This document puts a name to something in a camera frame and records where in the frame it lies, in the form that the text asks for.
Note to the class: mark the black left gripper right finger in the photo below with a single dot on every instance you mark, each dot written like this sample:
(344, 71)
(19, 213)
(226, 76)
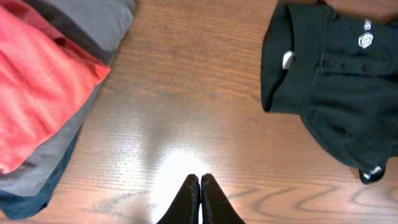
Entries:
(216, 208)

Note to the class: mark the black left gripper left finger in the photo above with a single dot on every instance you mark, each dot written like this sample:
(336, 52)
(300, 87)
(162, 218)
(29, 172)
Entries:
(184, 208)

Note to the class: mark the black polo shirt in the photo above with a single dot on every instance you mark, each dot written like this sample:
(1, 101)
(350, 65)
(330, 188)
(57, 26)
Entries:
(339, 74)

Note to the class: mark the navy folded shirt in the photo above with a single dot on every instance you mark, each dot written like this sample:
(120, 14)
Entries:
(16, 207)

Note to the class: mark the red folded shirt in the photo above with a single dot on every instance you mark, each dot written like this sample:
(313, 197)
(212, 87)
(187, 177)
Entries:
(45, 79)

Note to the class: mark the grey folded shirt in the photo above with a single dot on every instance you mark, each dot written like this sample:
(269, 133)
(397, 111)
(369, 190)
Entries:
(97, 27)

